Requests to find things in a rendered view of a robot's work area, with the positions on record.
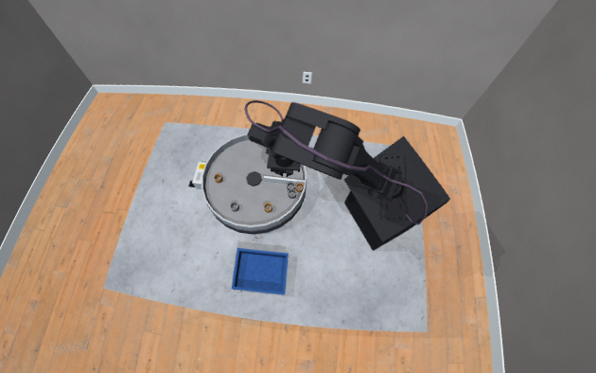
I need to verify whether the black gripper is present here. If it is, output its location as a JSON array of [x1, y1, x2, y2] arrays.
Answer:
[[267, 155, 301, 177]]

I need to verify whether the blue open crate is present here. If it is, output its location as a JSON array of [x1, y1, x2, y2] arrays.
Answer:
[[232, 248, 289, 294]]

